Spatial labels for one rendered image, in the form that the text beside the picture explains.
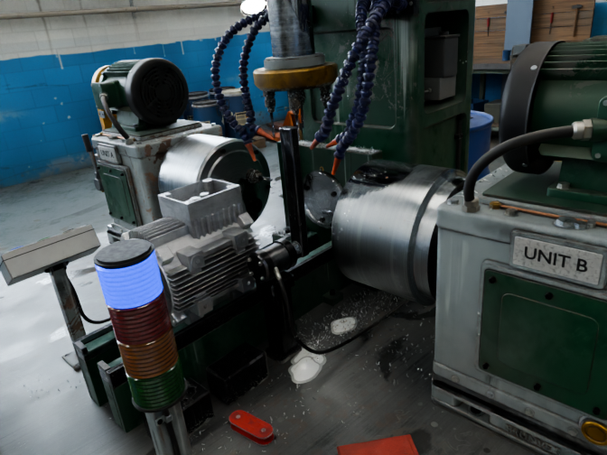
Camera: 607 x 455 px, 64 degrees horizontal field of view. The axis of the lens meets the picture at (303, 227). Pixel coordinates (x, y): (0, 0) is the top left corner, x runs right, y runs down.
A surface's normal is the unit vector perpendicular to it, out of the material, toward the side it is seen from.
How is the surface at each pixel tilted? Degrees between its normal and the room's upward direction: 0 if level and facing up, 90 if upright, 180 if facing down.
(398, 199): 39
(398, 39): 90
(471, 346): 90
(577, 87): 55
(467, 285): 90
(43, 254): 60
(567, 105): 74
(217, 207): 90
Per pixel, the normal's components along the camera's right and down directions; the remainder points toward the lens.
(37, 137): 0.66, 0.24
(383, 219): -0.62, -0.20
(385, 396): -0.09, -0.92
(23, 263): 0.58, -0.28
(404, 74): -0.68, 0.34
